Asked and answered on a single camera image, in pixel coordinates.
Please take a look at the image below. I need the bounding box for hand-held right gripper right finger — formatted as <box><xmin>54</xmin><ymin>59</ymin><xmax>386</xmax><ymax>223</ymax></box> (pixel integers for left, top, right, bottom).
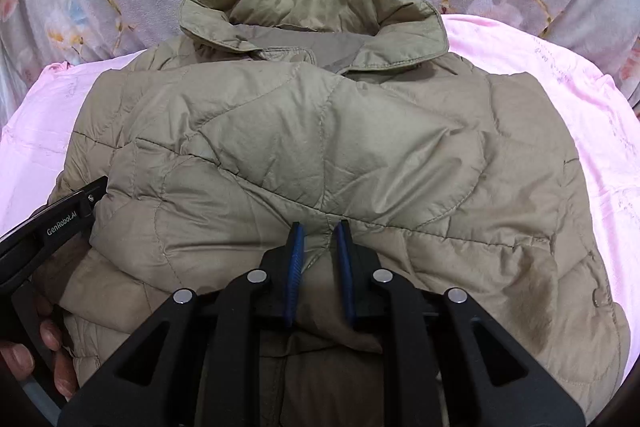
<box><xmin>332</xmin><ymin>219</ymin><xmax>586</xmax><ymax>427</ymax></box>

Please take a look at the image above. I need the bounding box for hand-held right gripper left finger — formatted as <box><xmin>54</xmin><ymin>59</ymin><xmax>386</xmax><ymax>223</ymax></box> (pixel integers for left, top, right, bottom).
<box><xmin>57</xmin><ymin>221</ymin><xmax>308</xmax><ymax>427</ymax></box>

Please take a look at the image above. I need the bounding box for olive quilted puffer jacket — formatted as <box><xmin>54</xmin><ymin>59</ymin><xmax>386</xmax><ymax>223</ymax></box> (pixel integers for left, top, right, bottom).
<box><xmin>47</xmin><ymin>0</ymin><xmax>632</xmax><ymax>427</ymax></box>

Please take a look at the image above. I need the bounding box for person's left hand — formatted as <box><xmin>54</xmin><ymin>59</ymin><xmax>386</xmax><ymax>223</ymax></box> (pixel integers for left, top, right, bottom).
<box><xmin>0</xmin><ymin>294</ymin><xmax>80</xmax><ymax>404</ymax></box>

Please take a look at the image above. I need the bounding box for pink bed sheet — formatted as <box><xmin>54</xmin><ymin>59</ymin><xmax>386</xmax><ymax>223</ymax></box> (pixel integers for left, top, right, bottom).
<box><xmin>0</xmin><ymin>14</ymin><xmax>640</xmax><ymax>388</ymax></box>

